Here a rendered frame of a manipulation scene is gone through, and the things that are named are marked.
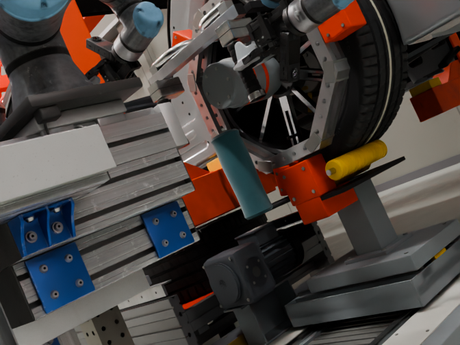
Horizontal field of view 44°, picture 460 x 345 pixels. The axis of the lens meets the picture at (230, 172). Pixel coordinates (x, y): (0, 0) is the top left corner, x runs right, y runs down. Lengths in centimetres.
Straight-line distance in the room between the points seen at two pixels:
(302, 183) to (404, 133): 445
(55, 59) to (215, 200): 114
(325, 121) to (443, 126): 436
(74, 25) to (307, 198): 99
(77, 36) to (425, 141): 446
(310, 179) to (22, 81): 87
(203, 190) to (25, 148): 130
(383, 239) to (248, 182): 45
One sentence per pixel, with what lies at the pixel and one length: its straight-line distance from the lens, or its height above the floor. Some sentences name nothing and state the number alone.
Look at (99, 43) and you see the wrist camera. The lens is 158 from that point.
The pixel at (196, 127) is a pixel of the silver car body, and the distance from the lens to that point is 225.
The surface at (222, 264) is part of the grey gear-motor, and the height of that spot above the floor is 38.
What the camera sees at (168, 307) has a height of 31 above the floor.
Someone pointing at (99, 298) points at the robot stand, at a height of 49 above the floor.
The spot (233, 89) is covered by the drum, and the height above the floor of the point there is 82.
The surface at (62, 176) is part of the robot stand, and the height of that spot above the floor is 67.
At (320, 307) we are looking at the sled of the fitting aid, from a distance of 180.
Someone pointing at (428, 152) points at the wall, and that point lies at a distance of 596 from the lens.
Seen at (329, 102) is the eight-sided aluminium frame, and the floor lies 68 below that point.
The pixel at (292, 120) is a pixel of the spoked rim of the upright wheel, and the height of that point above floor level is 70.
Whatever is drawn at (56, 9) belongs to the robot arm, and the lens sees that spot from 94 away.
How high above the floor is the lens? 54
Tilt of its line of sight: 3 degrees up
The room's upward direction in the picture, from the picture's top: 24 degrees counter-clockwise
